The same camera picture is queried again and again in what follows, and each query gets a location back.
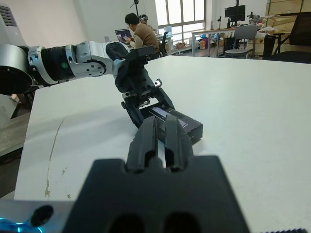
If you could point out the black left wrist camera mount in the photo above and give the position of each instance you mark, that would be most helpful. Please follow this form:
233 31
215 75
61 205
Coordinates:
141 53

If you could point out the black office chair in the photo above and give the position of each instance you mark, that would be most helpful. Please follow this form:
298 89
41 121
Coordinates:
163 46

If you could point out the black tripod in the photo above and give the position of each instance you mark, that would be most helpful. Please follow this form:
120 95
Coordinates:
136 4

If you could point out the person in brown vest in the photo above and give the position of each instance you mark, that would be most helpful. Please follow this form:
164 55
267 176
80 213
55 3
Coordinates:
145 36

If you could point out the wooden top desk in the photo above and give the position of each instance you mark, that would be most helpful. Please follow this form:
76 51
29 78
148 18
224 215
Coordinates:
211 29

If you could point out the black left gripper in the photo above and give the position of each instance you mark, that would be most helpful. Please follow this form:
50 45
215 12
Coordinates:
136 80

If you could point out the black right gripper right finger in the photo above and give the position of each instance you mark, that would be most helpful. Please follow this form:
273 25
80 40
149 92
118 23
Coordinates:
178 145

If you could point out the black bin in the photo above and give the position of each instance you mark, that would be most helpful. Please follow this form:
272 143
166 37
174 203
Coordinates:
269 46

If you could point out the filled white plastic bag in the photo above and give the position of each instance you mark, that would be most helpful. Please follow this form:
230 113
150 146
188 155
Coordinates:
267 29

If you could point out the open laptop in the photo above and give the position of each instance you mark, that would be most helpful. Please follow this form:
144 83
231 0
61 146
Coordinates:
122 35

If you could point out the black computer monitor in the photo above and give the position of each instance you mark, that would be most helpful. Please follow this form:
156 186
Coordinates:
234 12

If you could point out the person wearing white headset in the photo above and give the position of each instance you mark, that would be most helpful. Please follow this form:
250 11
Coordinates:
145 20

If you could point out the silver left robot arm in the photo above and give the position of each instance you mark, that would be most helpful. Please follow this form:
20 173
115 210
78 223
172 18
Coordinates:
80 60

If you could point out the grey chair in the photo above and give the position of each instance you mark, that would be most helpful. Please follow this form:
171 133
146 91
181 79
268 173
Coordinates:
245 32

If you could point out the white air conditioner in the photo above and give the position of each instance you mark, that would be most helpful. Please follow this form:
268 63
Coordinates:
12 31

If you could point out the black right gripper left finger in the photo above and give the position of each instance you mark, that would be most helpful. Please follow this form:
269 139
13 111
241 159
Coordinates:
141 145

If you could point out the small grey machine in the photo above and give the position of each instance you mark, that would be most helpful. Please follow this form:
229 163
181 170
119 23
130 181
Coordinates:
253 17

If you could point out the black glossy box lid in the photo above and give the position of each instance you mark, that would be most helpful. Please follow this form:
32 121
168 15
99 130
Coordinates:
192 131

